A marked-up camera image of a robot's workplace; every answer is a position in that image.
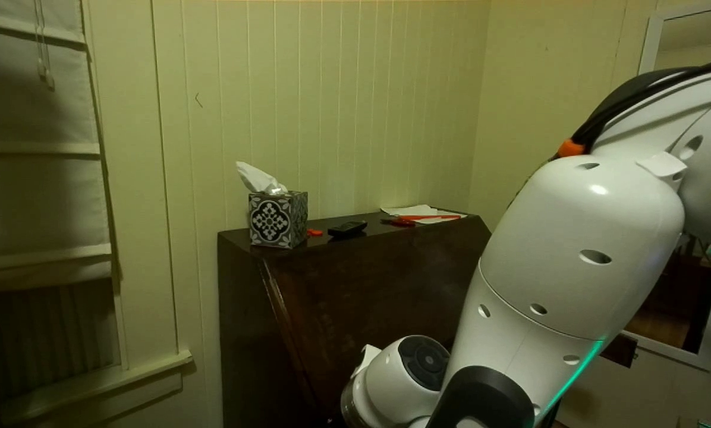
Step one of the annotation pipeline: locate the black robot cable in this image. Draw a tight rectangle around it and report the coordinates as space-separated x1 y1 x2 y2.
554 54 711 158

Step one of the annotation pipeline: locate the dark wooden bar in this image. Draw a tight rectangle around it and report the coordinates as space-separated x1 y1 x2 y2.
602 331 639 369

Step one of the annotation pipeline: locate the white tissue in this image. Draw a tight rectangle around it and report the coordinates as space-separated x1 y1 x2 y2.
233 158 290 200

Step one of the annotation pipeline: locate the blind pull cord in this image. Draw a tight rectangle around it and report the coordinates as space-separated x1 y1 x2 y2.
34 0 57 92

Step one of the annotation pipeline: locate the white paper stack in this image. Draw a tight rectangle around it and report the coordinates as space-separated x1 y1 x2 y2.
379 201 469 228

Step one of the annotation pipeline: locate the beige roman window blind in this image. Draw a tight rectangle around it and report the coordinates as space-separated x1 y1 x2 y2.
0 0 124 297

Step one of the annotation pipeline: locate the patterned tissue box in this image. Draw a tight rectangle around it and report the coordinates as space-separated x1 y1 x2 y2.
245 187 309 251

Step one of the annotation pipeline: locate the white framed mirror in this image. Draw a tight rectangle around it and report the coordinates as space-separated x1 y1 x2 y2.
607 0 711 373

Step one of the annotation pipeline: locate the black remote control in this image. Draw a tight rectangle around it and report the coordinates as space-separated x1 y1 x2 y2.
325 218 368 239

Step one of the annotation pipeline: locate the dark wooden secretary desk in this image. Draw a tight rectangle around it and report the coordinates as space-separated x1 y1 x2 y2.
214 211 493 428

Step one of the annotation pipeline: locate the white window sill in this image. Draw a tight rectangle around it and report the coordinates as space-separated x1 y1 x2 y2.
0 346 198 428

